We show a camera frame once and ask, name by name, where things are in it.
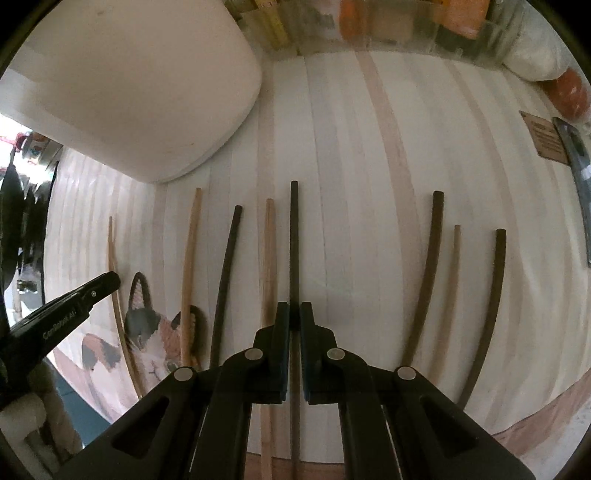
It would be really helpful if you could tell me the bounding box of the dark wooden chopstick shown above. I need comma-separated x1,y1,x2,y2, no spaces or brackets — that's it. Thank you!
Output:
457,228,508,409
289,180,302,464
401,190,446,370
209,205,243,370

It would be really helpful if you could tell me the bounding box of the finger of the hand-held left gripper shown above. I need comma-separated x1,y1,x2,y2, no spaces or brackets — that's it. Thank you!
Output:
0,270,123,403
0,161,49,296

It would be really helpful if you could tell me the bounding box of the small orange tube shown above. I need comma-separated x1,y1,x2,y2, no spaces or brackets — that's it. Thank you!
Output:
339,0,370,42

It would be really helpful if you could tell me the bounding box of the long orange tube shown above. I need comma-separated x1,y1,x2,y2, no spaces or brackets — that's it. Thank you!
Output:
441,0,490,40

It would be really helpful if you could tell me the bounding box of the clear plastic organizer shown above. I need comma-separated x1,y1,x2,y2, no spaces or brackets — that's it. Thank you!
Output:
235,0,522,70

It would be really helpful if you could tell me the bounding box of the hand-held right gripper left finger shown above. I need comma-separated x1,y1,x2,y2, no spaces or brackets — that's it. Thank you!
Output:
55,301,291,480

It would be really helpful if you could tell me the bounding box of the blue grey smartphone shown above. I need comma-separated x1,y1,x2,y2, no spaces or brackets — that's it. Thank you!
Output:
551,116,591,266

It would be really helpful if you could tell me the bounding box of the yellow ruler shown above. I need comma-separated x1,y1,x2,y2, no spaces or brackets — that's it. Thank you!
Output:
256,0,289,49

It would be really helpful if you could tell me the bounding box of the white bag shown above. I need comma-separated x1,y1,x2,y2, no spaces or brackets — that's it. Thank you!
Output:
501,23,573,84

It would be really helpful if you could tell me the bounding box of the striped cat print mat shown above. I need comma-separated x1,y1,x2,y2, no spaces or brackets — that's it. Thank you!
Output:
44,46,591,480

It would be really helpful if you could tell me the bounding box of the orange red ball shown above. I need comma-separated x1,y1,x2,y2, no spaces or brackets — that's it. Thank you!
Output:
547,67,591,118

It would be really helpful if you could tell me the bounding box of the thin light wooden chopstick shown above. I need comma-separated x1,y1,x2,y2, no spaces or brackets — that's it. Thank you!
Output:
107,216,145,400

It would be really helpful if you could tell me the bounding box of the large white container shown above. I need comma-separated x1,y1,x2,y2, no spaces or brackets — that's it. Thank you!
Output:
0,0,264,185

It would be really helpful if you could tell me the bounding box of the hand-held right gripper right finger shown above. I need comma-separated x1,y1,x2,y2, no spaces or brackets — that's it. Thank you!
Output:
300,301,537,480

